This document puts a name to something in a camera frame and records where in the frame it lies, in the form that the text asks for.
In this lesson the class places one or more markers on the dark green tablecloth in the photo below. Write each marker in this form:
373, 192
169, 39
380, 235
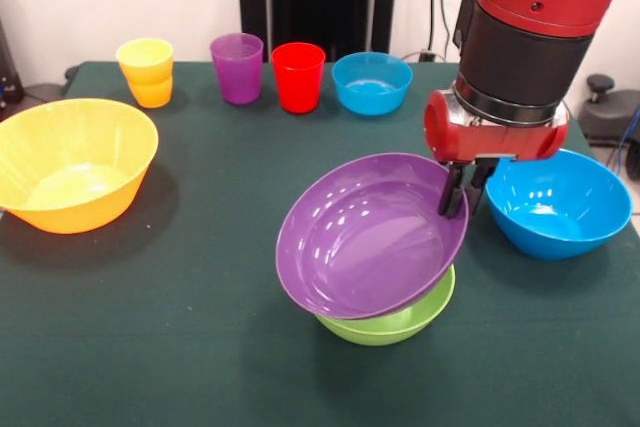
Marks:
150, 377

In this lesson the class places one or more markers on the large orange bowl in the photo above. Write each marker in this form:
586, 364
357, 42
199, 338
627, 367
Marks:
75, 187

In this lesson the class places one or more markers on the orange yellow cup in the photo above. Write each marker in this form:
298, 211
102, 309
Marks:
147, 77

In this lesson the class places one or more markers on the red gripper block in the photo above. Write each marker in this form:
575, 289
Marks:
480, 139

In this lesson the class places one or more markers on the black floor device with knob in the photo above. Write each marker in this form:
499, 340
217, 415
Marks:
610, 117

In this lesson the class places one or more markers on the purple bowl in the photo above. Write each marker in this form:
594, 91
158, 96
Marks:
370, 247

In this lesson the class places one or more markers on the purple cup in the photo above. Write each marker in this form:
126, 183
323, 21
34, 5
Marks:
237, 72

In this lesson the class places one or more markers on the small blue bowl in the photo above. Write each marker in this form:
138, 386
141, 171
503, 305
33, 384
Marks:
372, 92

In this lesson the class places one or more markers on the red cup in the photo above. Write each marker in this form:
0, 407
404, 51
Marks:
297, 82

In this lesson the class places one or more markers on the green bowl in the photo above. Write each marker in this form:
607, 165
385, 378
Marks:
400, 329

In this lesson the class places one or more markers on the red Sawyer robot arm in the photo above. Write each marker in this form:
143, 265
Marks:
525, 22

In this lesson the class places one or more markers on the large blue bowl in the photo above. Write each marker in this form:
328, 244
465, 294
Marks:
550, 217

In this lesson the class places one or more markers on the black power plug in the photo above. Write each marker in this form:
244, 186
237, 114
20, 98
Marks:
426, 55

